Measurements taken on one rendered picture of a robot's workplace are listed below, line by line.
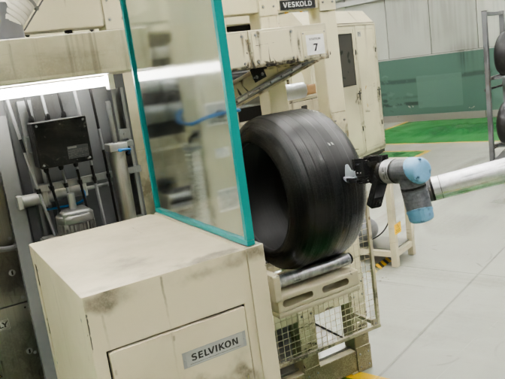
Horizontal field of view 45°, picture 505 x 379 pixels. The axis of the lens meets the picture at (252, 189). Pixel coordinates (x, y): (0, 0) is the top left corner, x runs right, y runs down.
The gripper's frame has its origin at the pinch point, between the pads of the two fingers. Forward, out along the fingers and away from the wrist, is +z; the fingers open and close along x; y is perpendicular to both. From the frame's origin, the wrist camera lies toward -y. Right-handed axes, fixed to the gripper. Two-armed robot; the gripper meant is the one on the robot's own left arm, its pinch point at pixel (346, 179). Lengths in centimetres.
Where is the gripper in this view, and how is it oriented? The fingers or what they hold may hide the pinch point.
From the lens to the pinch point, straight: 203.9
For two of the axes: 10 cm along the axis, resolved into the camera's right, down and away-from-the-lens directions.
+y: -1.8, -9.8, -0.9
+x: -8.6, 2.0, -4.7
